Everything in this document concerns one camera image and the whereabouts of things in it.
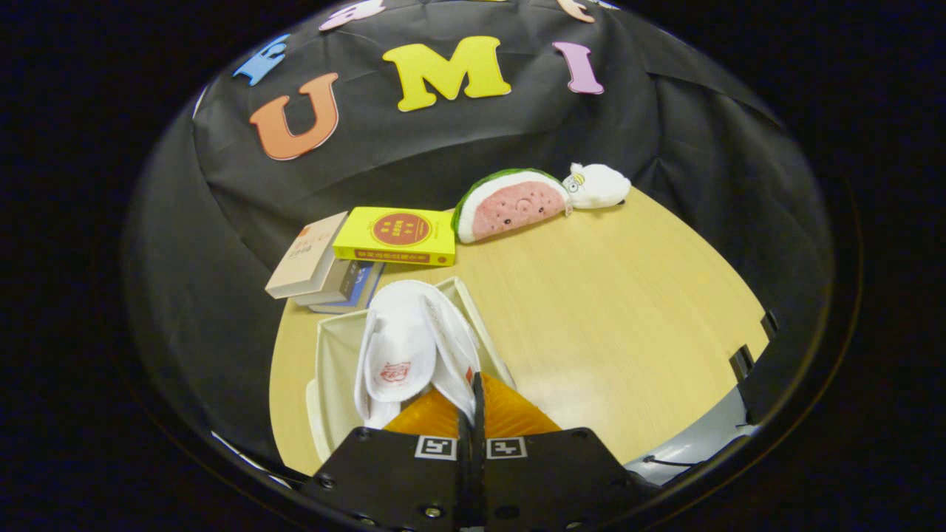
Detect beige book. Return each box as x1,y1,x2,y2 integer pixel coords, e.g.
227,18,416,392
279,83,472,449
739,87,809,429
265,211,350,300

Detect grey book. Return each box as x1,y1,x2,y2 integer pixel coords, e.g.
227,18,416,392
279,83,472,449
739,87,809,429
293,259,363,307

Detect blue book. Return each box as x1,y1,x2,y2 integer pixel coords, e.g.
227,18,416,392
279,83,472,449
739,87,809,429
309,262,387,315

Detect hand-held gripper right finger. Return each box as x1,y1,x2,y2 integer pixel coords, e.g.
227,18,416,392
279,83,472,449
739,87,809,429
474,372,660,532

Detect cream storage box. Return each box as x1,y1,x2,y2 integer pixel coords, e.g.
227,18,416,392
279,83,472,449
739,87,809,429
305,276,518,463

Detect black backdrop cloth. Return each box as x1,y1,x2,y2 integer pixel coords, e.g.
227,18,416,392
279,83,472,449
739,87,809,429
124,0,832,474

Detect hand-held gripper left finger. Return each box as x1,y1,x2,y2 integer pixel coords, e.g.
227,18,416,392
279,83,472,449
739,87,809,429
303,388,475,532

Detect yellow book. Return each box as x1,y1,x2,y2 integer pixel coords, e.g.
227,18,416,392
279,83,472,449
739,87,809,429
333,207,457,267

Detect watermelon slice plush toy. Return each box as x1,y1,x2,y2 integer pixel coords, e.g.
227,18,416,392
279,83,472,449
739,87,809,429
452,168,571,245

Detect white canvas shoe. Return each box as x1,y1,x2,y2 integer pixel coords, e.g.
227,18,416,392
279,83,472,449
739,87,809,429
420,287,483,426
353,281,438,431

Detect white plush toy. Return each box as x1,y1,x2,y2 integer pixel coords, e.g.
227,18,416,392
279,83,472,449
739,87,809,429
563,163,632,211

